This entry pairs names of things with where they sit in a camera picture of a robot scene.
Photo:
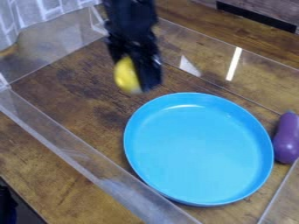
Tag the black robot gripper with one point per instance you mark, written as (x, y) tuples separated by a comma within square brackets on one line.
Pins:
[(130, 19)]

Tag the yellow lemon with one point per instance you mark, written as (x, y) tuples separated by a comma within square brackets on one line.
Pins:
[(124, 76)]

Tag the blue round tray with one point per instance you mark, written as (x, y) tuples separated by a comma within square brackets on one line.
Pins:
[(199, 149)]

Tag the black baseboard strip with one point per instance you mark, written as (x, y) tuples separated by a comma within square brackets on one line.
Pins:
[(265, 20)]

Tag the purple toy eggplant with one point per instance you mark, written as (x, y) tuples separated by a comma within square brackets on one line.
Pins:
[(285, 140)]

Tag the dark object at table edge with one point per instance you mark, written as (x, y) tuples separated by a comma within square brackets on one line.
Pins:
[(6, 206)]

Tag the clear acrylic enclosure wall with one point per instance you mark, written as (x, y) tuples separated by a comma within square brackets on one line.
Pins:
[(62, 113)]

